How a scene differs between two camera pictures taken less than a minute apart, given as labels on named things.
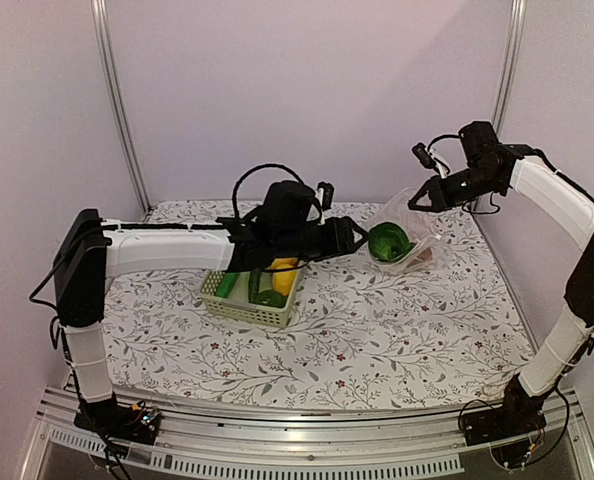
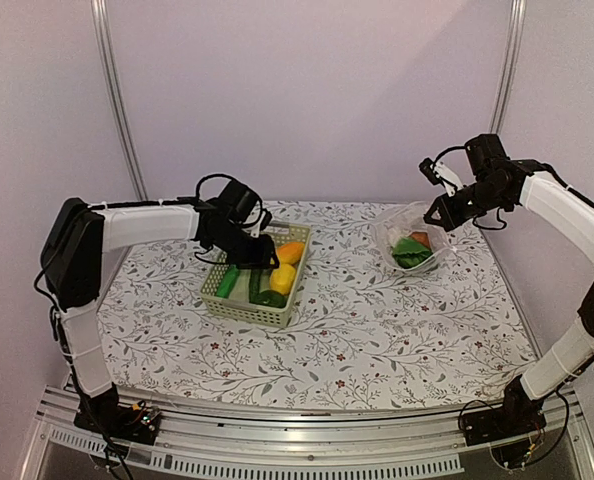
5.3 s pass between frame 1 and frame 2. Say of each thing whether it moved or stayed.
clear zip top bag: moved
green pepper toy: stayed
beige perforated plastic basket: stayed
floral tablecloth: stayed
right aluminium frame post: stayed
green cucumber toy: stayed
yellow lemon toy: stayed
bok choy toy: moved
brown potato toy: moved
